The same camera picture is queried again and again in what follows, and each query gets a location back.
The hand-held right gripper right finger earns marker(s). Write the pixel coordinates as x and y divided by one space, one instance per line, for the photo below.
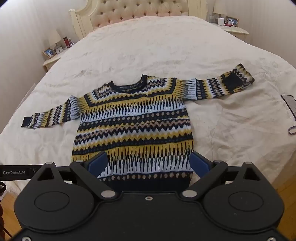
200 163

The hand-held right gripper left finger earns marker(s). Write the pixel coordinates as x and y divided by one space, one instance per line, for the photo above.
99 163

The patterned knit sweater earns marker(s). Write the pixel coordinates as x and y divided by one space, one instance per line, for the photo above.
134 120

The grey remote control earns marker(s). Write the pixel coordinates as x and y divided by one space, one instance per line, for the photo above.
290 105

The cream nightstand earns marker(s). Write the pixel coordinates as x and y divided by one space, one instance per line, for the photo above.
52 61
238 31

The cream bedspread bed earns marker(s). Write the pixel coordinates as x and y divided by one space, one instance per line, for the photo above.
161 53

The small desk clock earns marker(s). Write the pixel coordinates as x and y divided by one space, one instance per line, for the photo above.
58 49

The red box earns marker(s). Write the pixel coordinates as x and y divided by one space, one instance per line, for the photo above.
66 42

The white box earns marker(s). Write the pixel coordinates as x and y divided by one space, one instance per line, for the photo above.
220 20

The glass jar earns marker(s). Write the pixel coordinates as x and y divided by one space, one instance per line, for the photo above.
211 18

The tufted cream headboard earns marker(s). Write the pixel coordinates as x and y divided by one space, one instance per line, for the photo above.
138 9

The gold photo frame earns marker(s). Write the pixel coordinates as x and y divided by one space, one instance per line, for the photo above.
49 52

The wooden photo frame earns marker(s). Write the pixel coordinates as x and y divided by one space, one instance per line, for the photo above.
232 21

